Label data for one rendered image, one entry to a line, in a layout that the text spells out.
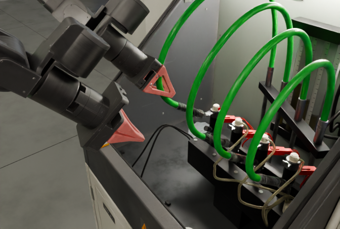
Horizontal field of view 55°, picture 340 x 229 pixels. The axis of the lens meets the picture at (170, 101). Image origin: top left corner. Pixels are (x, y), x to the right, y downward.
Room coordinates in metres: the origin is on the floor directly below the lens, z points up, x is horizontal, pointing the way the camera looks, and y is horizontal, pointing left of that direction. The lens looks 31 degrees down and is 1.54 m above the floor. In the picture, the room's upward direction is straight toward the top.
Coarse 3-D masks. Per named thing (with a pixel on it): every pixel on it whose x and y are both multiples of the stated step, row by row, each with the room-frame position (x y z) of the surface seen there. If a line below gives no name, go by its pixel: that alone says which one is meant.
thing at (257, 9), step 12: (252, 12) 0.65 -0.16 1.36; (240, 24) 0.63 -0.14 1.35; (288, 24) 0.72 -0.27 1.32; (228, 36) 0.61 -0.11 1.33; (216, 48) 0.60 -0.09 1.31; (288, 48) 0.74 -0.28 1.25; (204, 60) 0.59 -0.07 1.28; (288, 60) 0.74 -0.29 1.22; (204, 72) 0.58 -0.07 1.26; (288, 72) 0.74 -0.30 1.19; (192, 96) 0.56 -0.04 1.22; (192, 108) 0.56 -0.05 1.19; (192, 120) 0.56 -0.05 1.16; (192, 132) 0.57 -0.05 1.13; (228, 144) 0.63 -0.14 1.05
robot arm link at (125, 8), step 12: (120, 0) 0.64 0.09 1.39; (132, 0) 0.62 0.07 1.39; (72, 12) 0.61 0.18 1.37; (84, 12) 0.61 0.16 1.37; (96, 12) 0.62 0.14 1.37; (108, 12) 0.62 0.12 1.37; (120, 12) 0.61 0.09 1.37; (132, 12) 0.61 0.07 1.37; (144, 12) 0.62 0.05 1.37; (84, 24) 0.59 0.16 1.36; (96, 24) 0.62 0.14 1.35; (132, 24) 0.61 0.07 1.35
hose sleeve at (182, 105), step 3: (180, 102) 0.66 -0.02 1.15; (180, 105) 0.64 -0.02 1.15; (183, 105) 0.65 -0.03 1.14; (186, 105) 0.66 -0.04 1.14; (177, 108) 0.64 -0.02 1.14; (180, 108) 0.64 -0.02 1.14; (183, 108) 0.65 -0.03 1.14; (195, 108) 0.68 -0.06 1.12; (183, 111) 0.65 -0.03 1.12; (195, 111) 0.67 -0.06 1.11; (198, 111) 0.68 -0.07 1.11; (195, 114) 0.67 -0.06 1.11; (198, 114) 0.68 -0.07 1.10
